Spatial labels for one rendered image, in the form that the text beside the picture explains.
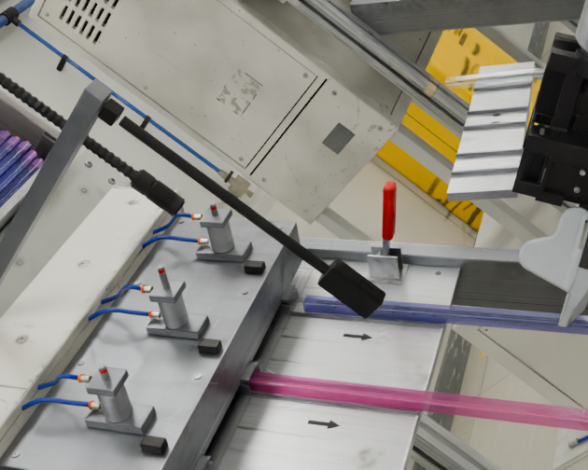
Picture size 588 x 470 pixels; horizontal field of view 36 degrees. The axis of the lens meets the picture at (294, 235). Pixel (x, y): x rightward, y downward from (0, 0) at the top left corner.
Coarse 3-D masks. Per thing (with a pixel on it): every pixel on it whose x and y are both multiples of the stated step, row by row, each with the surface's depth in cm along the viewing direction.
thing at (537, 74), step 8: (504, 72) 114; (512, 72) 114; (520, 72) 113; (528, 72) 113; (536, 72) 112; (448, 80) 116; (456, 80) 115; (464, 80) 115; (472, 80) 115; (480, 80) 115; (488, 80) 114; (496, 80) 114; (504, 80) 114; (512, 80) 113; (520, 80) 113; (528, 80) 113; (448, 88) 116; (456, 88) 116
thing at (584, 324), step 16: (304, 304) 88; (320, 304) 87; (336, 304) 87; (384, 304) 86; (400, 304) 85; (416, 304) 85; (432, 304) 84; (416, 320) 84; (432, 320) 84; (448, 320) 83; (464, 320) 83; (480, 320) 82; (496, 320) 82; (512, 320) 81; (528, 320) 80; (544, 320) 80; (576, 320) 80
